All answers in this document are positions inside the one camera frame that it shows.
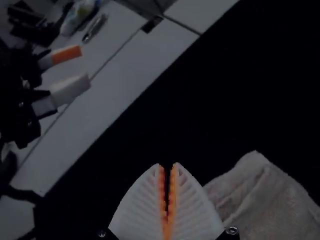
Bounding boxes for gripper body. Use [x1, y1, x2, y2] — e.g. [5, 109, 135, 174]
[0, 47, 51, 149]

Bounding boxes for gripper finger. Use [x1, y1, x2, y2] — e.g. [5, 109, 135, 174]
[37, 44, 84, 71]
[31, 72, 92, 119]
[96, 162, 167, 240]
[167, 162, 241, 240]

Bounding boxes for pale towel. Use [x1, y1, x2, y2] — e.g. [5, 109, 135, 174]
[203, 149, 320, 240]

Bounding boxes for white plastic bottle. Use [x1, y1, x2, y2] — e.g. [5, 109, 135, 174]
[59, 0, 98, 36]

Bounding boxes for silver pen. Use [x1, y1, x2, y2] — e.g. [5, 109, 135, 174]
[81, 14, 109, 44]

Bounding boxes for black mat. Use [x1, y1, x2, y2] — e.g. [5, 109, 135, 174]
[32, 0, 320, 240]

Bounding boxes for black cable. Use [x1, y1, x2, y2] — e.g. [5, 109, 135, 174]
[0, 183, 39, 205]

